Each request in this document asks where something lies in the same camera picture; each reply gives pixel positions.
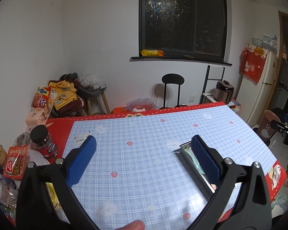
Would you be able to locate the left hand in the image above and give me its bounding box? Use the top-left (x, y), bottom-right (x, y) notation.
top-left (116, 220), bottom-right (145, 230)

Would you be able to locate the white paper tag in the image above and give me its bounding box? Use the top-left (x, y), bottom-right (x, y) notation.
top-left (74, 132), bottom-right (90, 147)

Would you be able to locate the stainless steel utensil tray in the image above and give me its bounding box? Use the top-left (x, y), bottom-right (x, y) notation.
top-left (174, 141), bottom-right (216, 201)

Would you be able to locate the red label snack jar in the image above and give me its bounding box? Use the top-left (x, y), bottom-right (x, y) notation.
top-left (30, 125), bottom-right (59, 161)

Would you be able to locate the white refrigerator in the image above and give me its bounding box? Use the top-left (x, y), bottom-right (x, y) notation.
top-left (237, 44), bottom-right (278, 126)

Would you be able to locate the wooden stool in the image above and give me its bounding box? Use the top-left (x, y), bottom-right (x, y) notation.
top-left (77, 85), bottom-right (111, 115)

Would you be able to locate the plaid cartoon table mat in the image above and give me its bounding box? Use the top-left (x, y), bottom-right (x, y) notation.
top-left (60, 104), bottom-right (278, 230)

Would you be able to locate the red snack box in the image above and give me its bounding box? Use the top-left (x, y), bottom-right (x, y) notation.
top-left (3, 145), bottom-right (28, 180)

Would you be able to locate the yellow snack bags pile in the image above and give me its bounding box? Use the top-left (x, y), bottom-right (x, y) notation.
top-left (31, 80), bottom-right (78, 111)

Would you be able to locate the rice cooker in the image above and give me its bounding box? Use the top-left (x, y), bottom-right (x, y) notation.
top-left (213, 80), bottom-right (234, 104)

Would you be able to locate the black metal rack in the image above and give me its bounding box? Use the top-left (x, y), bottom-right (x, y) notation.
top-left (199, 64), bottom-right (226, 104)

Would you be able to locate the black round stool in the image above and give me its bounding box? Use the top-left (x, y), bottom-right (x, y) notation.
top-left (160, 73), bottom-right (186, 109)

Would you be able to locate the dark window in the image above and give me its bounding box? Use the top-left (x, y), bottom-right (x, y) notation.
top-left (138, 0), bottom-right (228, 64)

